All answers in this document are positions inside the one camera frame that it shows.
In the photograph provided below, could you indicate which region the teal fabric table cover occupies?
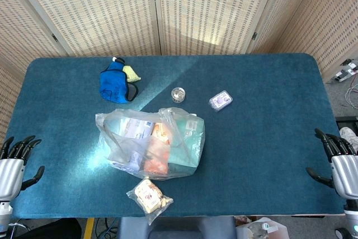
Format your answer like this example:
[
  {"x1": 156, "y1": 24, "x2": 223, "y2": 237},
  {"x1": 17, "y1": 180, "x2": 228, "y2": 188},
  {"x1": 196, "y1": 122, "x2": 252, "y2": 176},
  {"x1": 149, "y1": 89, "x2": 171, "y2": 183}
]
[{"x1": 5, "y1": 53, "x2": 346, "y2": 220}]

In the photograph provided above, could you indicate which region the woven folding screen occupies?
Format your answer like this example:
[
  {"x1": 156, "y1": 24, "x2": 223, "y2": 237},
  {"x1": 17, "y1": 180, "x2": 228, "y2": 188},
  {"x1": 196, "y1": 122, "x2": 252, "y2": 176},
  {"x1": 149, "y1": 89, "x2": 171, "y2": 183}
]
[{"x1": 0, "y1": 0, "x2": 358, "y2": 144}]

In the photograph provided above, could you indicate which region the clear plastic container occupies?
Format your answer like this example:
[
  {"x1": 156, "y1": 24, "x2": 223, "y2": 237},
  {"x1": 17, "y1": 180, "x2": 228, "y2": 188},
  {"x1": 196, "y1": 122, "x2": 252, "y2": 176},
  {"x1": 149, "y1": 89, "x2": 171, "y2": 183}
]
[{"x1": 246, "y1": 216, "x2": 290, "y2": 239}]

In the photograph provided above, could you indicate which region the white cable bundle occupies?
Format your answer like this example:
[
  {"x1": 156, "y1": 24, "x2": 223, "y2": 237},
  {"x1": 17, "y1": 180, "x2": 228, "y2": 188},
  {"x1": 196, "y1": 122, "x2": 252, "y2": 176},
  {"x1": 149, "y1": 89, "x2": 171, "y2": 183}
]
[{"x1": 342, "y1": 81, "x2": 358, "y2": 108}]

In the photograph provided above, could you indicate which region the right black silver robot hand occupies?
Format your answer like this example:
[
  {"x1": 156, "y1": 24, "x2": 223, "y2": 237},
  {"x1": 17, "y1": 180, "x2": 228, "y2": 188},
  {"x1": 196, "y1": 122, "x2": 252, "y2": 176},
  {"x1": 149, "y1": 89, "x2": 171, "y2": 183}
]
[{"x1": 306, "y1": 128, "x2": 358, "y2": 201}]

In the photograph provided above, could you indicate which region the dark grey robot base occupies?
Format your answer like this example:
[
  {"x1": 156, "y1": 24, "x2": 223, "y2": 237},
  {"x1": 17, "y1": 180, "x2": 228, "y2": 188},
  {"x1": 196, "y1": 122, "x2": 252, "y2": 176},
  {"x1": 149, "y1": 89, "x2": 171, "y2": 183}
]
[{"x1": 116, "y1": 216, "x2": 238, "y2": 239}]

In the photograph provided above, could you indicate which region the blue fabric pouch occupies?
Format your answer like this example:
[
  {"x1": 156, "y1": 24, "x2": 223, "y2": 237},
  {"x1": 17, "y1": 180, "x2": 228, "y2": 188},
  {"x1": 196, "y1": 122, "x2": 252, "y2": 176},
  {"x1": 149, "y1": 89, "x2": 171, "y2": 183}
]
[{"x1": 98, "y1": 61, "x2": 140, "y2": 105}]

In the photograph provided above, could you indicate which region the clear plastic shopping bag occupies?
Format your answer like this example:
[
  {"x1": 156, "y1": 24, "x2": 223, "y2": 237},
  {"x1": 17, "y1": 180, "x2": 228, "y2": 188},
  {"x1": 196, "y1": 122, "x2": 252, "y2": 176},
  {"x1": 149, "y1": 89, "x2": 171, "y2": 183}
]
[{"x1": 95, "y1": 106, "x2": 206, "y2": 181}]

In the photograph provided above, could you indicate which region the small clear round jar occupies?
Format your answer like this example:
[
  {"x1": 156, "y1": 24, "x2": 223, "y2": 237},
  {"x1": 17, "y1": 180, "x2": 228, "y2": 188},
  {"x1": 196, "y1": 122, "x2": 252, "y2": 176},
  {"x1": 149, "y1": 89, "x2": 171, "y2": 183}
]
[{"x1": 171, "y1": 87, "x2": 186, "y2": 104}]

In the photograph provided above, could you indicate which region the pale yellow pouch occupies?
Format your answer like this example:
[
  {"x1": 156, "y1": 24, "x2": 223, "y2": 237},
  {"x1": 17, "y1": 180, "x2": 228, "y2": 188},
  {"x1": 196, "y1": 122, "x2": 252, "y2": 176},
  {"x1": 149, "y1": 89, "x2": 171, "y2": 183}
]
[{"x1": 122, "y1": 65, "x2": 142, "y2": 83}]

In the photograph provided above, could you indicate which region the white sneaker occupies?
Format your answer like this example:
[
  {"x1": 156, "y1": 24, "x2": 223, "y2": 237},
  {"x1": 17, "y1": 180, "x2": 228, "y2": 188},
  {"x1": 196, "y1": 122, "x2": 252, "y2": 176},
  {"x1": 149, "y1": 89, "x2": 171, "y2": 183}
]
[{"x1": 339, "y1": 126, "x2": 358, "y2": 154}]

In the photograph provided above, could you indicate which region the teal cardboard box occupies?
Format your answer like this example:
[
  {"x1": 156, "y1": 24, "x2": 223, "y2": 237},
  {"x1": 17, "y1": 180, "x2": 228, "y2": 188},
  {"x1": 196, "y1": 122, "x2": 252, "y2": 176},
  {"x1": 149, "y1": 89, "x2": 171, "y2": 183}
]
[{"x1": 167, "y1": 115, "x2": 205, "y2": 177}]

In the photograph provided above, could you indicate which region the pastry in clear wrapper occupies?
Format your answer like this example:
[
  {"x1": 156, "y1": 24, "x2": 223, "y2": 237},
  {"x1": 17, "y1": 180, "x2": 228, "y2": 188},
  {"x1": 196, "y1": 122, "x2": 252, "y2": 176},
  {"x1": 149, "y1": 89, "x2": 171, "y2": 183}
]
[{"x1": 126, "y1": 177, "x2": 175, "y2": 226}]

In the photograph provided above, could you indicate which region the black metal frame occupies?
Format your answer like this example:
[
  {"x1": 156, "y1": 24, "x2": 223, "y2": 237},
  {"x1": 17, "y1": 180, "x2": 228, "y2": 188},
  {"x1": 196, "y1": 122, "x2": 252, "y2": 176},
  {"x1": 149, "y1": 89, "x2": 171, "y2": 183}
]
[{"x1": 335, "y1": 116, "x2": 358, "y2": 130}]

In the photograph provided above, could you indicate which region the white power strip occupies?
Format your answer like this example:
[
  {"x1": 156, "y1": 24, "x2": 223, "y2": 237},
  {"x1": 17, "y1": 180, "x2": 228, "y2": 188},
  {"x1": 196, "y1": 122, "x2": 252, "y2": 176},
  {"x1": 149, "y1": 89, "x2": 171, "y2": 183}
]
[{"x1": 332, "y1": 58, "x2": 358, "y2": 82}]

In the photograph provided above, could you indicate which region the small purple clear case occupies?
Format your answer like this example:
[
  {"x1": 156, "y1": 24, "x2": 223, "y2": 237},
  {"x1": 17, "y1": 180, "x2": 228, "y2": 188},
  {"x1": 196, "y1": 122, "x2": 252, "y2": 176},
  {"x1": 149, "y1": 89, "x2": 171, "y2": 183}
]
[{"x1": 209, "y1": 90, "x2": 234, "y2": 113}]

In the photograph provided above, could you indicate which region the white and blue box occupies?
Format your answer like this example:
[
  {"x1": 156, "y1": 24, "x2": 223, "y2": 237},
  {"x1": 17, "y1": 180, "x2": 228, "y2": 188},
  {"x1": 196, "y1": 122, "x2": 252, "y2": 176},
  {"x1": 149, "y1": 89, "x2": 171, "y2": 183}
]
[{"x1": 119, "y1": 118, "x2": 155, "y2": 140}]

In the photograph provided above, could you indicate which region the orange snack packet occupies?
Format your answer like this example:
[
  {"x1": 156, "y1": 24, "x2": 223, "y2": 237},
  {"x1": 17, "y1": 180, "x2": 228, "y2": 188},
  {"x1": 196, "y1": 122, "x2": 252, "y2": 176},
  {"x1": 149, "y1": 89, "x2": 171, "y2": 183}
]
[{"x1": 144, "y1": 123, "x2": 172, "y2": 175}]

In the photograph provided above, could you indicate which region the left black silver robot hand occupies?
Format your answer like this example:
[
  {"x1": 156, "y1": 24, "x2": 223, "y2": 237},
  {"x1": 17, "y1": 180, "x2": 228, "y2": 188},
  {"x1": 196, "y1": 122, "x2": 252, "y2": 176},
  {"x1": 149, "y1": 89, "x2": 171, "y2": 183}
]
[{"x1": 0, "y1": 135, "x2": 45, "y2": 203}]

